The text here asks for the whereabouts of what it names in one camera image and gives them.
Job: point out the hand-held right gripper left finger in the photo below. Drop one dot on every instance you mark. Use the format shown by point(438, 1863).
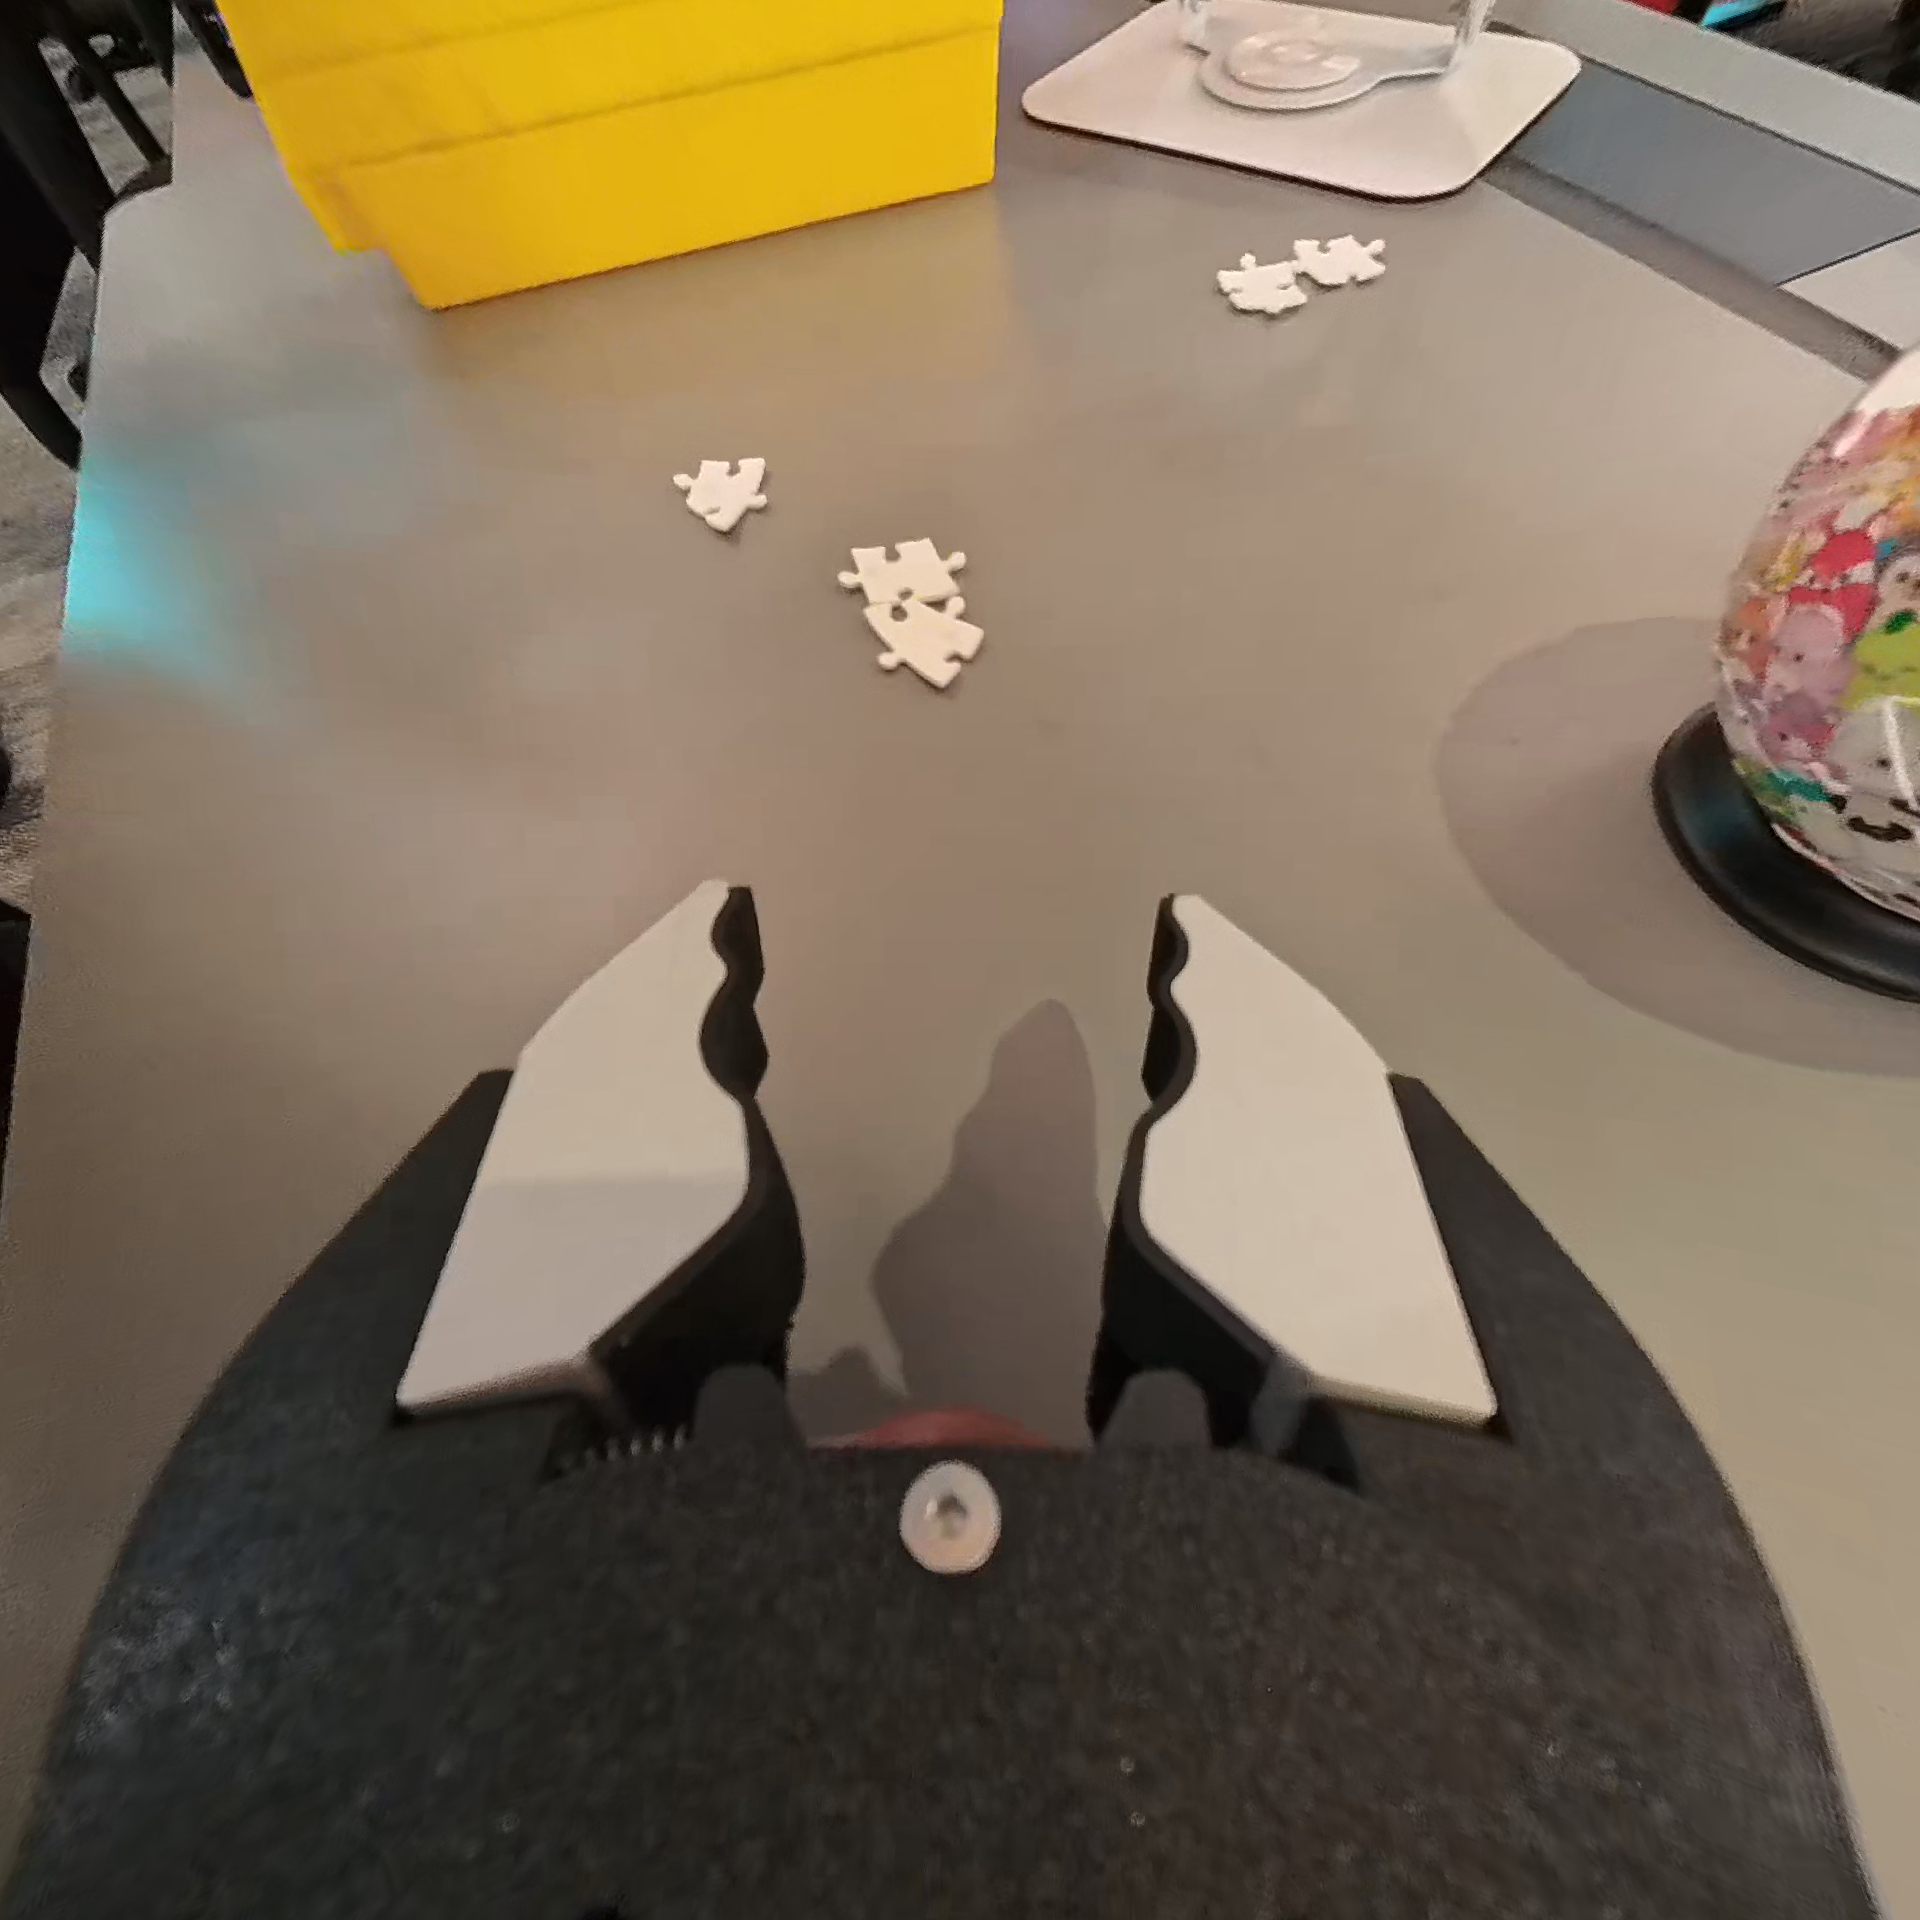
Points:
point(600, 1184)

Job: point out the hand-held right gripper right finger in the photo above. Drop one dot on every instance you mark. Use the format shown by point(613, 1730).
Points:
point(1305, 1184)

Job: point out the black ball stand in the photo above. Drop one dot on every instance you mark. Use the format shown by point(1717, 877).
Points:
point(1739, 869)

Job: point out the white puzzle piece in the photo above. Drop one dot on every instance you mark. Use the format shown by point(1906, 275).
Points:
point(1259, 285)
point(930, 646)
point(726, 494)
point(906, 570)
point(1339, 258)

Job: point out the colourful puzzle ball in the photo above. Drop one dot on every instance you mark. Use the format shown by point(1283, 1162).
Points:
point(1830, 662)

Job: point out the yellow plastic bin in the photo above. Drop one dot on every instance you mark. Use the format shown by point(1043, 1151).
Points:
point(675, 149)

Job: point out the black chair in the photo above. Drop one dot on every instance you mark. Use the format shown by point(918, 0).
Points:
point(43, 225)

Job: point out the clear plastic object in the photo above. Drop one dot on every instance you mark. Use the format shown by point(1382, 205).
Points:
point(1305, 59)

